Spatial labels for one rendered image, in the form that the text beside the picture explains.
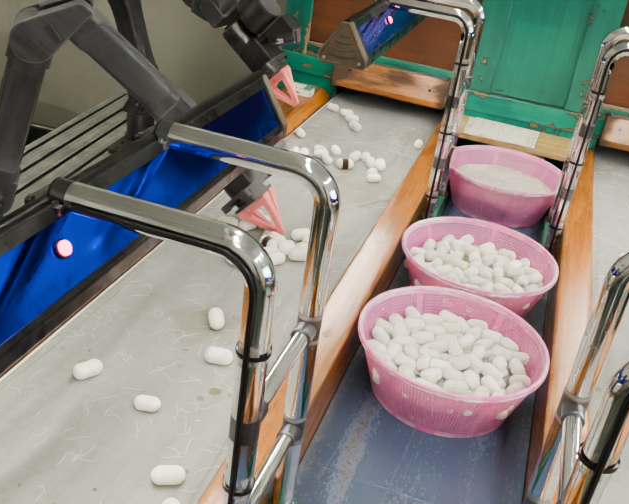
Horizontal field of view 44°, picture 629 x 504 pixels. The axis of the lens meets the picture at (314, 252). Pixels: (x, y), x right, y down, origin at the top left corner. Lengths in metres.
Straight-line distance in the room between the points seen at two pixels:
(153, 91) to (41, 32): 0.18
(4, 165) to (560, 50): 1.30
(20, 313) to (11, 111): 0.76
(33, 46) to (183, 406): 0.57
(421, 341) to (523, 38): 1.04
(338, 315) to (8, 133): 0.57
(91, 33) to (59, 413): 0.56
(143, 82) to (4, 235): 0.74
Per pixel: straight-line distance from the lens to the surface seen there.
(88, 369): 0.98
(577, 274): 1.37
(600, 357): 0.67
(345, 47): 1.24
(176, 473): 0.84
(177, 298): 1.14
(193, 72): 3.11
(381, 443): 1.03
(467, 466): 1.04
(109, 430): 0.92
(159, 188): 0.66
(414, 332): 1.13
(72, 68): 3.34
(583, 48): 1.98
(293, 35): 1.59
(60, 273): 0.55
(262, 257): 0.51
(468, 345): 1.15
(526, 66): 2.00
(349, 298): 1.14
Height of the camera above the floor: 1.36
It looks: 28 degrees down
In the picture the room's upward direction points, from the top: 8 degrees clockwise
